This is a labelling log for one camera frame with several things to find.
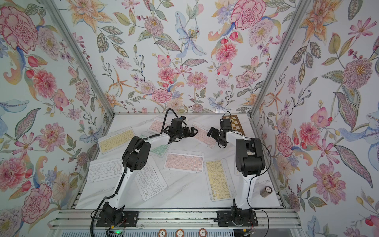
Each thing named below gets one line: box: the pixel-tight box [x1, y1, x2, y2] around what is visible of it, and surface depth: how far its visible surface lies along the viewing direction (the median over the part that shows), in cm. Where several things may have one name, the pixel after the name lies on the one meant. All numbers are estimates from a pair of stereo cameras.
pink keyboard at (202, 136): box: [191, 121, 218, 149], surface depth 108 cm
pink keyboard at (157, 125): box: [148, 119, 171, 133], surface depth 116 cm
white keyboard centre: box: [134, 155, 168, 202], surface depth 86 cm
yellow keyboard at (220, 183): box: [204, 158, 237, 202], surface depth 88 cm
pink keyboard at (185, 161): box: [163, 149, 205, 174], surface depth 97 cm
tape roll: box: [259, 185, 273, 198], surface depth 80 cm
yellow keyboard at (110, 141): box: [97, 125, 136, 155], surface depth 106 cm
